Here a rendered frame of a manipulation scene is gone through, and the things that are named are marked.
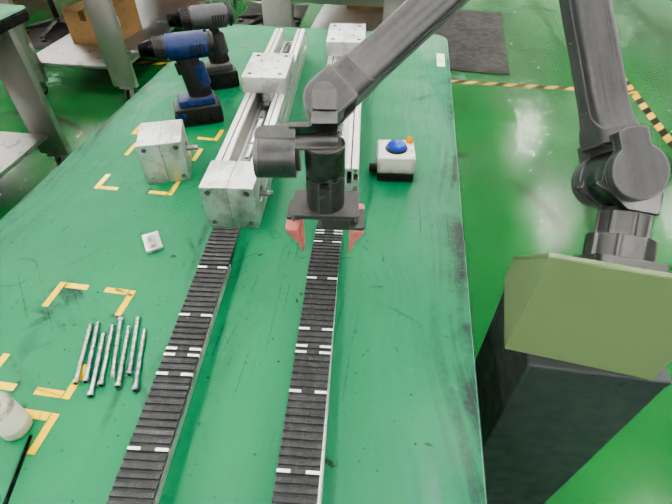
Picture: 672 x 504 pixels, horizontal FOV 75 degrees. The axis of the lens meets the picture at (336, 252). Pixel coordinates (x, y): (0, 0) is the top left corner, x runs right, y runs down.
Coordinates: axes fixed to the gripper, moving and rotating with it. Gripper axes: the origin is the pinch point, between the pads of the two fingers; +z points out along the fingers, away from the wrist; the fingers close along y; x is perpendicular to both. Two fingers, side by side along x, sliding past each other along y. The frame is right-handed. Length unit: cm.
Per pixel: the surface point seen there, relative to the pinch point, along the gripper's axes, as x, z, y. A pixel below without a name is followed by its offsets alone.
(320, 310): 11.9, 2.6, 0.3
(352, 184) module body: -19.0, 1.0, -4.2
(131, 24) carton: -286, 56, 159
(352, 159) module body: -22.3, -2.7, -4.0
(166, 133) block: -29.2, -3.6, 35.6
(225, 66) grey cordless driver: -73, 0, 33
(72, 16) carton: -263, 44, 187
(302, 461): 34.3, 2.3, 0.9
